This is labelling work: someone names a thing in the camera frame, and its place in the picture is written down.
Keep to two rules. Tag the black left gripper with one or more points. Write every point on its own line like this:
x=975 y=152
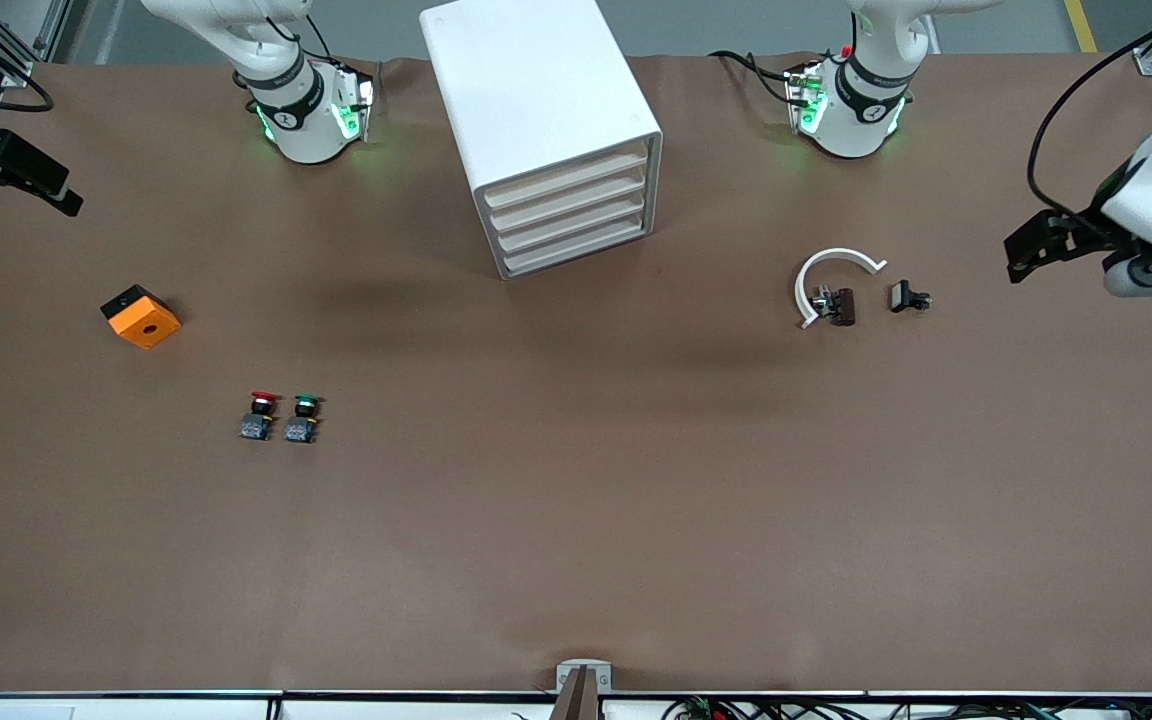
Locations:
x=1079 y=233

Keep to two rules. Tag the white plastic drawer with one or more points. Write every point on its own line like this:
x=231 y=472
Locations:
x=576 y=247
x=566 y=180
x=568 y=203
x=571 y=225

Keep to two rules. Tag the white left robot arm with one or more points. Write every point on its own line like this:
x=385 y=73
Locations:
x=851 y=130

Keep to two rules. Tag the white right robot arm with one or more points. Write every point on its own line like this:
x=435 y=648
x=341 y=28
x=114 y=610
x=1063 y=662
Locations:
x=306 y=130

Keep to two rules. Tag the red push button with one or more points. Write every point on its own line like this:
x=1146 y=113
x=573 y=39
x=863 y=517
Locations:
x=258 y=414

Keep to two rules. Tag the green push button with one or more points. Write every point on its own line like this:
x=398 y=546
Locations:
x=302 y=416

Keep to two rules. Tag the white drawer cabinet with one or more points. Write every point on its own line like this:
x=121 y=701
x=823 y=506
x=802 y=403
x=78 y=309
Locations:
x=526 y=90

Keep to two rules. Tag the small black clip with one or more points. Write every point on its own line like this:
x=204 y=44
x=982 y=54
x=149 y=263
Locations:
x=904 y=296

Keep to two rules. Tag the orange box with hole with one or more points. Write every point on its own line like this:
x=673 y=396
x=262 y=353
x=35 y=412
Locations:
x=144 y=322

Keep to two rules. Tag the small brown component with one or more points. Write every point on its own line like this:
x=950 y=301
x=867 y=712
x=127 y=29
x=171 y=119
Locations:
x=842 y=306

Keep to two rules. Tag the white curved plastic piece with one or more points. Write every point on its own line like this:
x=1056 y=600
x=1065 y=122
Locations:
x=808 y=275

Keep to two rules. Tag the metal clamp at table edge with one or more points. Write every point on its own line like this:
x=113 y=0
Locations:
x=578 y=700

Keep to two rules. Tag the aluminium frame profile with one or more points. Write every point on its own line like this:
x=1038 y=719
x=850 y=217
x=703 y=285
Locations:
x=6 y=55

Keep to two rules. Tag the white table edge rail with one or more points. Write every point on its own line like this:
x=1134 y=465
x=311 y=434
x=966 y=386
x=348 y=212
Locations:
x=136 y=706

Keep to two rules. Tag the grey metal bracket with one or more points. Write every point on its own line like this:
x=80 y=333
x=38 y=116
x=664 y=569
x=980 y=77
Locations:
x=584 y=668

